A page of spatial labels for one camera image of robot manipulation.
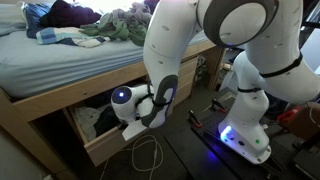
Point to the dark blue pillow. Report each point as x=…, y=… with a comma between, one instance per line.
x=33, y=12

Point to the white clothes in drawer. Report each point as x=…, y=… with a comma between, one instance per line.
x=87, y=117

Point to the small wooden drawer chest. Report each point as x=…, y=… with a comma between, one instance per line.
x=185, y=79

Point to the red handled clamp left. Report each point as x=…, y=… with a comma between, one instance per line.
x=194, y=119

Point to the red handled clamp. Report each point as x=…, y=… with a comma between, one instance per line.
x=194, y=119
x=216, y=105

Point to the light wood bed frame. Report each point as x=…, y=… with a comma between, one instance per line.
x=16, y=114

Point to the red handled clamp right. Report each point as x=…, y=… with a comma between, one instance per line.
x=216, y=105

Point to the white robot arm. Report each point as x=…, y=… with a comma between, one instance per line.
x=271, y=64

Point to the dark maroon garment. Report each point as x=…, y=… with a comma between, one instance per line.
x=63, y=14

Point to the black t-shirt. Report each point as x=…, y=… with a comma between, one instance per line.
x=106, y=121

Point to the light wood drawer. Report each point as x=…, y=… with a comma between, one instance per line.
x=102, y=147

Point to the red object on floor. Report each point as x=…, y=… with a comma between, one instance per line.
x=286, y=117

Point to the blue plaid cloth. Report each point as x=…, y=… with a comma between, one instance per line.
x=69, y=36

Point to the green crumpled garment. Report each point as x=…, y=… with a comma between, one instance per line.
x=123, y=25

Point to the blue sheeted mattress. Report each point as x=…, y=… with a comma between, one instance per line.
x=28, y=68

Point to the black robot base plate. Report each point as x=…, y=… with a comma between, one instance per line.
x=288, y=160

